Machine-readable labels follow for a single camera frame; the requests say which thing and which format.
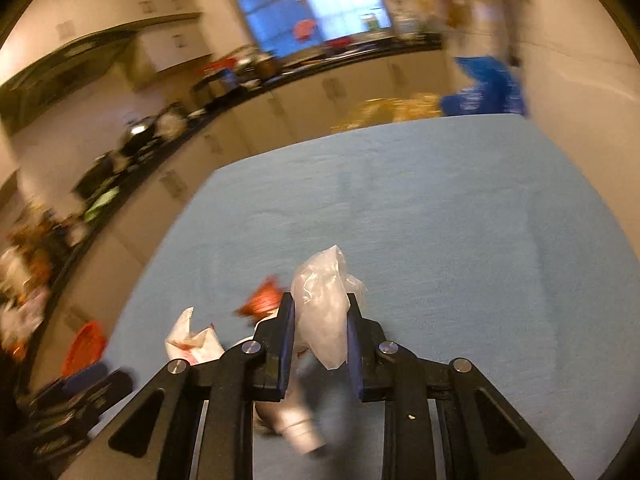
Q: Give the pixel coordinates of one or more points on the blue tablecloth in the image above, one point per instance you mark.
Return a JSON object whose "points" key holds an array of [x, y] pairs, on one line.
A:
{"points": [[425, 220]]}

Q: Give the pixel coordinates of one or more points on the blue plastic bag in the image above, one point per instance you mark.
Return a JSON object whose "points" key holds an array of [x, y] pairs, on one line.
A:
{"points": [[480, 90]]}

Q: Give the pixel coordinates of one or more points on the cream lower cabinets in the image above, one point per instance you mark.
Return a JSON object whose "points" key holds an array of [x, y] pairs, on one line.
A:
{"points": [[310, 100]]}

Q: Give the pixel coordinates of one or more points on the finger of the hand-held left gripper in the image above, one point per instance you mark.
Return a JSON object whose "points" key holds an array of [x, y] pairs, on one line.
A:
{"points": [[112, 385]]}

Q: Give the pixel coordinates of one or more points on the cluster of condiment bottles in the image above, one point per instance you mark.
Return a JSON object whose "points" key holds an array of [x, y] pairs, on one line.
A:
{"points": [[35, 245]]}

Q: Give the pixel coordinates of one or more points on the white plastic bags on counter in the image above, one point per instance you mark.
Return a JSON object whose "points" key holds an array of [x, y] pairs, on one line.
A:
{"points": [[22, 315]]}

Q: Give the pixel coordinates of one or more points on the kitchen window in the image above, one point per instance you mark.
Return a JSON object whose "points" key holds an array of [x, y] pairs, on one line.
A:
{"points": [[320, 0]]}

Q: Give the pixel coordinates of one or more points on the wok with metal lid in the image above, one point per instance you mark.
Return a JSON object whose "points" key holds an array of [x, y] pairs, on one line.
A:
{"points": [[140, 132]]}

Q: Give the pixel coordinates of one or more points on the stacked metal pots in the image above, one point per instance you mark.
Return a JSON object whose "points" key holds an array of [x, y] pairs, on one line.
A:
{"points": [[257, 65]]}

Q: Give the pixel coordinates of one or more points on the white red-printed paper bag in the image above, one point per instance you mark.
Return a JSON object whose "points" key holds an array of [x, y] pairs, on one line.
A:
{"points": [[192, 345]]}

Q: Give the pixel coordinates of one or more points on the red wrapper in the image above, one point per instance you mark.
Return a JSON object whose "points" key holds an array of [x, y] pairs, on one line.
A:
{"points": [[262, 300]]}

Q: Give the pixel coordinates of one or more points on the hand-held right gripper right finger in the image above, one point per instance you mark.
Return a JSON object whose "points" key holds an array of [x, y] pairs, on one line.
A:
{"points": [[354, 350]]}

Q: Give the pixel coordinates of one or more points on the range hood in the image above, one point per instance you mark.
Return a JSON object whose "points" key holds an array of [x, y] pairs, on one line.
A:
{"points": [[60, 70]]}

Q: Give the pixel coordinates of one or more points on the cream cabinets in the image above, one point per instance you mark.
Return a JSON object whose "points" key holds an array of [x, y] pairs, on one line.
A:
{"points": [[310, 100], [100, 5]]}

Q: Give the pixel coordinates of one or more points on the green cloth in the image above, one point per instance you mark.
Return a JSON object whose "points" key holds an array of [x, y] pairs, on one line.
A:
{"points": [[100, 202]]}

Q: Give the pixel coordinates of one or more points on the orange basket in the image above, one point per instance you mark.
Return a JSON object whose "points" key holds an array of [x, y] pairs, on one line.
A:
{"points": [[85, 347]]}

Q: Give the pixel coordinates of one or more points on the yellow plastic bag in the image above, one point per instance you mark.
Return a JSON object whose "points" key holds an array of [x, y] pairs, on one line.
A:
{"points": [[380, 110]]}

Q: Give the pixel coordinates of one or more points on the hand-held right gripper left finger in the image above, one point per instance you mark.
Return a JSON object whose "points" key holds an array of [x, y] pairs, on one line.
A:
{"points": [[286, 350]]}

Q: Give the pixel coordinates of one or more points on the cream upper cabinets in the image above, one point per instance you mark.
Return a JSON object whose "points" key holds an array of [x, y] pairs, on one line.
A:
{"points": [[100, 5]]}

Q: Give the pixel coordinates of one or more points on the white plastic bag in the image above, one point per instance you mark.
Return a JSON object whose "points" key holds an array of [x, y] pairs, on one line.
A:
{"points": [[450, 0], [320, 310]]}

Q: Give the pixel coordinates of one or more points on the red basin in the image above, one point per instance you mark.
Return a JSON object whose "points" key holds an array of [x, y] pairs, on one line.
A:
{"points": [[339, 45]]}

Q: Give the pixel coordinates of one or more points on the black frying pan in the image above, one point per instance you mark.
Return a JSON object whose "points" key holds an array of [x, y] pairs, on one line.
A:
{"points": [[95, 177]]}

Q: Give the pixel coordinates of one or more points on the green jar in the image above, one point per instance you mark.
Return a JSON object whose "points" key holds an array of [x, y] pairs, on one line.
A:
{"points": [[371, 21]]}

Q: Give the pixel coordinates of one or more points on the white hanging plastic bag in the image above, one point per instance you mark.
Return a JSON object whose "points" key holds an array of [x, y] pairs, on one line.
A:
{"points": [[450, 0]]}

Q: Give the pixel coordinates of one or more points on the black kitchen countertop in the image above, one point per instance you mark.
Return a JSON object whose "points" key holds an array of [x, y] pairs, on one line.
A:
{"points": [[300, 67]]}

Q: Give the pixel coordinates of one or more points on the pink hanging cloth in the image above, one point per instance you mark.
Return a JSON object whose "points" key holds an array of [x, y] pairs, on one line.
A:
{"points": [[305, 30]]}

